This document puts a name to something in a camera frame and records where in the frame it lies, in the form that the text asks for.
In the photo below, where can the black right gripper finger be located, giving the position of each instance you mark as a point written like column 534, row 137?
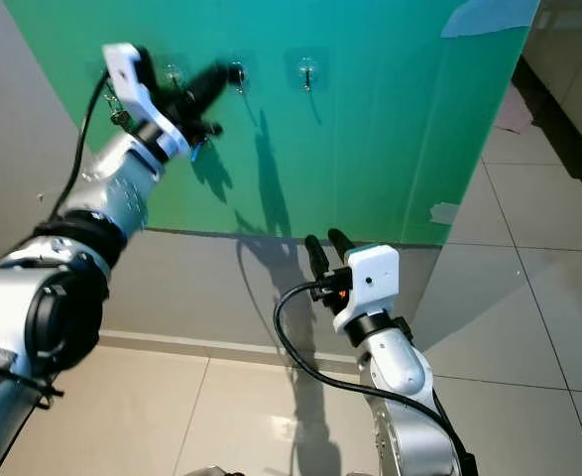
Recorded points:
column 342, row 250
column 317, row 258

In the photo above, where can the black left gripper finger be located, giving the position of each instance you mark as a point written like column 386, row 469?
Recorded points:
column 209, row 129
column 207, row 85

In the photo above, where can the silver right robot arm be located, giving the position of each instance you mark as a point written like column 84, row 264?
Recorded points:
column 395, row 362

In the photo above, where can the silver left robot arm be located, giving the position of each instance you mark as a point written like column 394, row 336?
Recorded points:
column 13, row 317

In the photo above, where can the black key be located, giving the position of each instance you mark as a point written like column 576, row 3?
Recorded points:
column 120, row 119

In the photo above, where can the clear tape strip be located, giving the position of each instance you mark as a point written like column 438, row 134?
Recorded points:
column 445, row 212

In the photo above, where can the grey robot leg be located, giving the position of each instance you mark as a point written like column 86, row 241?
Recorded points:
column 211, row 471

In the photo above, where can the clear adhesive wall hook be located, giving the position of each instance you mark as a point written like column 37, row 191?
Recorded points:
column 236, row 72
column 307, row 71
column 174, row 71

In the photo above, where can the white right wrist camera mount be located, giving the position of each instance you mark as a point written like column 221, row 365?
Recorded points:
column 370, row 280

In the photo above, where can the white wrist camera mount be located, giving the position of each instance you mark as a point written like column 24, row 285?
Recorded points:
column 370, row 280
column 132, row 84

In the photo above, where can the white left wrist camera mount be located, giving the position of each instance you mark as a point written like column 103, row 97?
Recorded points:
column 132, row 84

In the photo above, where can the green wall board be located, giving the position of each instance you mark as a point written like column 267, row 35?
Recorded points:
column 350, row 149

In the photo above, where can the dark brown door frame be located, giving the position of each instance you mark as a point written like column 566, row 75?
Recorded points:
column 568, row 134

